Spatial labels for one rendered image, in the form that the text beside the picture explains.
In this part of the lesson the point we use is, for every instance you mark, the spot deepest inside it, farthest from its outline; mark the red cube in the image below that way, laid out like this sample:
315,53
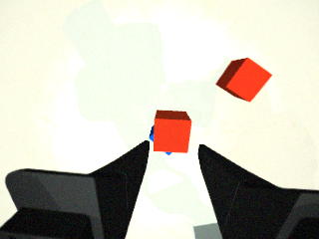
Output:
172,131
243,79

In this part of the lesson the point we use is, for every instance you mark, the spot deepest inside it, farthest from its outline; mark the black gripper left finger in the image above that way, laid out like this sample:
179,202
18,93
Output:
108,195

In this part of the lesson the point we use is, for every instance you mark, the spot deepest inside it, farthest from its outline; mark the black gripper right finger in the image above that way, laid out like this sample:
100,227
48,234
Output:
247,206

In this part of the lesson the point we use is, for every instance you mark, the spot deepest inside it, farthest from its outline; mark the blue cube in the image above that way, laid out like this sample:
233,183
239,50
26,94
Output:
152,137

